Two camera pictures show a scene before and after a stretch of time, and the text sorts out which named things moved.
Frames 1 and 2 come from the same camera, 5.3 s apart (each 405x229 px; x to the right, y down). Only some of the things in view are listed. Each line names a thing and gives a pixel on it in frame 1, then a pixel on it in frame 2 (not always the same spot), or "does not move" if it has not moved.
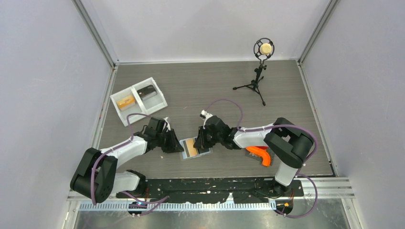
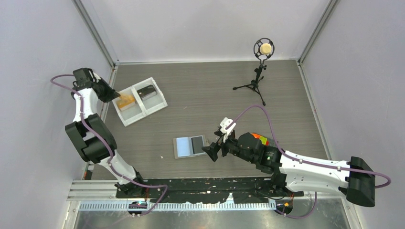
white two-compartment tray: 138,100 does not move
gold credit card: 190,150 → 125,100
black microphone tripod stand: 263,49 does not move
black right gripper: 201,142 → 212,150
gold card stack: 125,102 does not move
